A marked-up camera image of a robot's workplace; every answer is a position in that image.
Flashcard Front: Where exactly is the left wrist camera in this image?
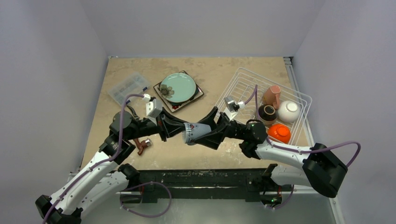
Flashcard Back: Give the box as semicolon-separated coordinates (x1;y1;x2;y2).
143;94;163;118

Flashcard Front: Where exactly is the white wire dish rack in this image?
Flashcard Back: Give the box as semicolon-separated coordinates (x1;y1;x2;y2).
215;68;314;146

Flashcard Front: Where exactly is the black base frame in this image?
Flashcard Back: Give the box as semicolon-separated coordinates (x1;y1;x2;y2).
117;168;293;205

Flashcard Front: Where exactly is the pink floral mug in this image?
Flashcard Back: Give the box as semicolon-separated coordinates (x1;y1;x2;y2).
262;85;281;110

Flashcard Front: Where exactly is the white bowl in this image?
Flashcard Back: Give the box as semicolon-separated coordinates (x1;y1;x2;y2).
277;100;301;123

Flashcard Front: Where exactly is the square floral plate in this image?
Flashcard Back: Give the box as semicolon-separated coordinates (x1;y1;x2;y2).
154;70;204;113

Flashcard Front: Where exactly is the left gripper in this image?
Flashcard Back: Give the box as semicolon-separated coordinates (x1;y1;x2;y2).
126;106;190;141

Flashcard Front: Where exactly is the orange bowl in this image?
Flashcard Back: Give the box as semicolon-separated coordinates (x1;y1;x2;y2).
267;124;291;144

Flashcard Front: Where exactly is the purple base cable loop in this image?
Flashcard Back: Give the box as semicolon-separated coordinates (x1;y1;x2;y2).
120;181;172;218

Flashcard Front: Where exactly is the grey blue mug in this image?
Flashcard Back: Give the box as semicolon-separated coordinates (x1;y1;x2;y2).
182;123;212;145

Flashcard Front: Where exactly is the brown pipe fitting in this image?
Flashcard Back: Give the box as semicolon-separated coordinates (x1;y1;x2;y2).
133;138;152;156

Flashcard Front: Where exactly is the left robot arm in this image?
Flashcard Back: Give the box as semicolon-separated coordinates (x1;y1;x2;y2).
35;110;186;224

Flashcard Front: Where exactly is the brown glazed bowl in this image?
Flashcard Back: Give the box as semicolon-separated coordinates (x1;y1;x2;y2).
258;105;278;126

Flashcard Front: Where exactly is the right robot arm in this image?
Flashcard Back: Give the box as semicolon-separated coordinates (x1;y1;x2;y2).
185;107;348;198

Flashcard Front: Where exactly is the teal round plate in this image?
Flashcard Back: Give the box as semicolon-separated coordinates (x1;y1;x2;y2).
159;72;197;103

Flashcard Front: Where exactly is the clear plastic organizer box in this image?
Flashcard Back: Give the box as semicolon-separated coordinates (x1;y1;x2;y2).
107;72;151;106

